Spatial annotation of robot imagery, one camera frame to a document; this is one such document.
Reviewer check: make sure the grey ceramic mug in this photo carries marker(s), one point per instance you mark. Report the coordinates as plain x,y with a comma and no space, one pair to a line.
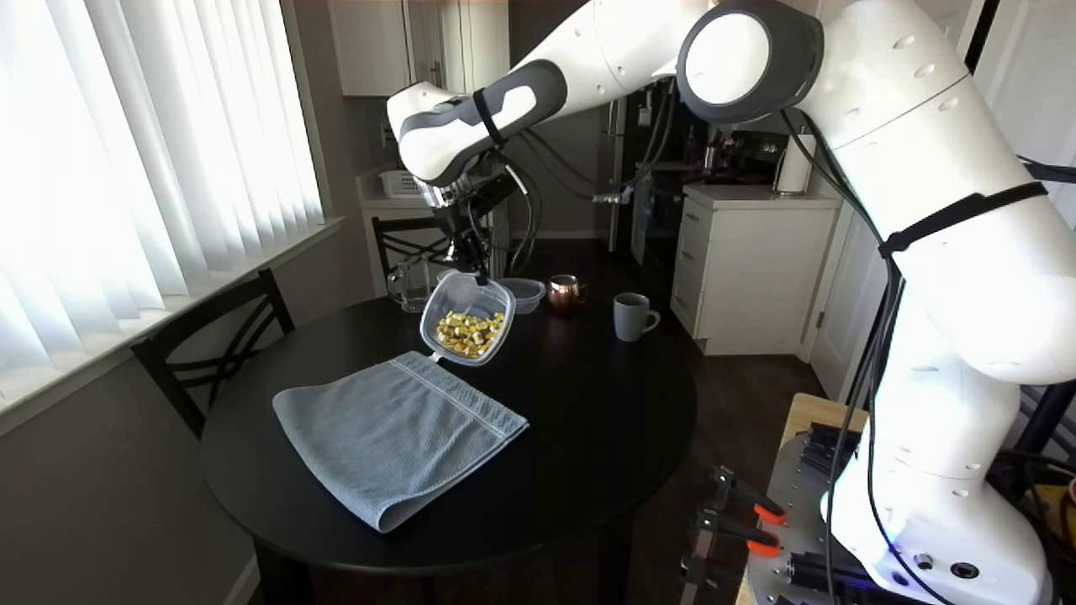
631,321

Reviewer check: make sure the black wooden chair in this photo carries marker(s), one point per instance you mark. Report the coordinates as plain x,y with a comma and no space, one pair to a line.
397,237
218,325

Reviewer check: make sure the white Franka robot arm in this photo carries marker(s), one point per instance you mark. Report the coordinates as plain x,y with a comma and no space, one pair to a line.
954,223

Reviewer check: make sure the clear plastic container bowl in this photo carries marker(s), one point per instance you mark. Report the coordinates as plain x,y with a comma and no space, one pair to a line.
456,293

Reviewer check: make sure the white paper towel roll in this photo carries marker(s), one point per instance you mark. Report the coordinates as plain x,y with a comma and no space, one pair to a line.
794,168

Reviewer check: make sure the black coffee machine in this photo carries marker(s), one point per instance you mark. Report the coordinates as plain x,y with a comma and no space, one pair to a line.
745,154

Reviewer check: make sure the white vertical window blinds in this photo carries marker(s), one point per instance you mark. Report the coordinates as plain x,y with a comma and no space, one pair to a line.
145,168

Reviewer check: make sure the robot mounting stand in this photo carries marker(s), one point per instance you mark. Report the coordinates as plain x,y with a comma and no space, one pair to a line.
808,448

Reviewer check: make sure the clear glass cup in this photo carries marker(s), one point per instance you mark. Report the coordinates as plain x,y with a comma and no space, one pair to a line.
405,289

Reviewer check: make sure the white drawer cabinet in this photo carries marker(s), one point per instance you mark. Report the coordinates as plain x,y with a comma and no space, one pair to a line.
750,270

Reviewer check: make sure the copper mug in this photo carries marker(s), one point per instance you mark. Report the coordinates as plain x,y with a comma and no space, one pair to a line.
561,293

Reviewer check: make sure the blue folded towel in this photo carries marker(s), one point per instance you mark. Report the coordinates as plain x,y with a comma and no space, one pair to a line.
390,438

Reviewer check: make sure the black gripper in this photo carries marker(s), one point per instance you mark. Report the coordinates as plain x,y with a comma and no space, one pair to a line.
475,201

